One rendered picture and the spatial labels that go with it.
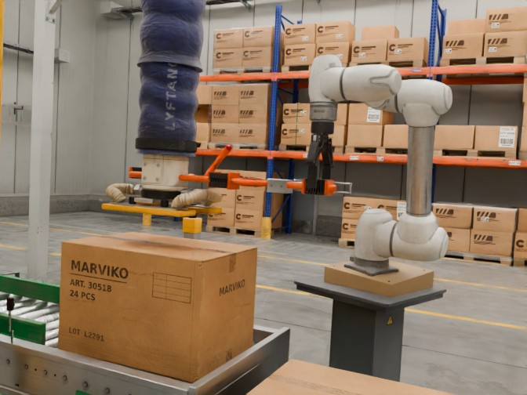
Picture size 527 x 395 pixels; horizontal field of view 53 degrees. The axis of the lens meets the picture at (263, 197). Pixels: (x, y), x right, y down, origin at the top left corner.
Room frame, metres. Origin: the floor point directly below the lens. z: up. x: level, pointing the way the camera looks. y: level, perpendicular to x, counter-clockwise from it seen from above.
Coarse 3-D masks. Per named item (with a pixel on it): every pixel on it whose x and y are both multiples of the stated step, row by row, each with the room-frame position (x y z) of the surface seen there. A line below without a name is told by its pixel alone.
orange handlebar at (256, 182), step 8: (136, 176) 1.99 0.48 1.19; (184, 176) 1.90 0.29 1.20; (192, 176) 1.88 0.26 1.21; (200, 176) 1.87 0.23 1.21; (208, 176) 1.86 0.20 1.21; (240, 184) 1.81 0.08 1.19; (248, 184) 1.79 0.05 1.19; (256, 184) 1.78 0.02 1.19; (264, 184) 1.77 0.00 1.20; (288, 184) 1.73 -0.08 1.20; (296, 184) 1.72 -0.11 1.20
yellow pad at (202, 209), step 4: (144, 204) 2.06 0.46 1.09; (148, 204) 2.05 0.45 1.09; (152, 204) 2.04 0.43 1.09; (156, 204) 2.04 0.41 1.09; (160, 204) 2.04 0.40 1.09; (188, 208) 1.98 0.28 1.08; (192, 208) 1.97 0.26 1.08; (196, 208) 1.96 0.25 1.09; (200, 208) 1.96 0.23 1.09; (204, 208) 1.95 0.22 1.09; (208, 208) 1.95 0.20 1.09; (212, 208) 1.96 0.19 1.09; (216, 208) 1.99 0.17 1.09; (220, 208) 2.02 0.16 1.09; (196, 212) 1.96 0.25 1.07; (200, 212) 1.95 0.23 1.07; (204, 212) 1.95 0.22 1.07; (208, 212) 1.94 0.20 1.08; (212, 212) 1.96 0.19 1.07; (216, 212) 1.99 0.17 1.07; (220, 212) 2.02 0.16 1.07
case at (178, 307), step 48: (96, 240) 1.96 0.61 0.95; (144, 240) 2.03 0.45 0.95; (192, 240) 2.10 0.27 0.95; (96, 288) 1.83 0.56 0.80; (144, 288) 1.74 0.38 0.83; (192, 288) 1.67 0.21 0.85; (240, 288) 1.89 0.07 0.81; (96, 336) 1.82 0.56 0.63; (144, 336) 1.74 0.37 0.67; (192, 336) 1.66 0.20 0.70; (240, 336) 1.91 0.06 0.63
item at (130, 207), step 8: (168, 200) 1.85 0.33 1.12; (104, 208) 1.90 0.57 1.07; (112, 208) 1.88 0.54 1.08; (120, 208) 1.87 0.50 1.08; (128, 208) 1.86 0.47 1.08; (136, 208) 1.84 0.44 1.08; (144, 208) 1.83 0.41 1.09; (152, 208) 1.82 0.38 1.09; (160, 208) 1.82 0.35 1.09; (168, 208) 1.80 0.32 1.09; (176, 208) 1.80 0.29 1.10; (184, 208) 1.83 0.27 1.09; (176, 216) 1.77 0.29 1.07; (184, 216) 1.80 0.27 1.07
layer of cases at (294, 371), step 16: (288, 368) 1.84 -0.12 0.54; (304, 368) 1.85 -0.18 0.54; (320, 368) 1.86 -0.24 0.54; (336, 368) 1.87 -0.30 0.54; (272, 384) 1.70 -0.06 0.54; (288, 384) 1.70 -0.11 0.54; (304, 384) 1.71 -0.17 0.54; (320, 384) 1.72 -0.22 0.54; (336, 384) 1.73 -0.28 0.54; (352, 384) 1.73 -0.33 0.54; (368, 384) 1.74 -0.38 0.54; (384, 384) 1.75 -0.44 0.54; (400, 384) 1.75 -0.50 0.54
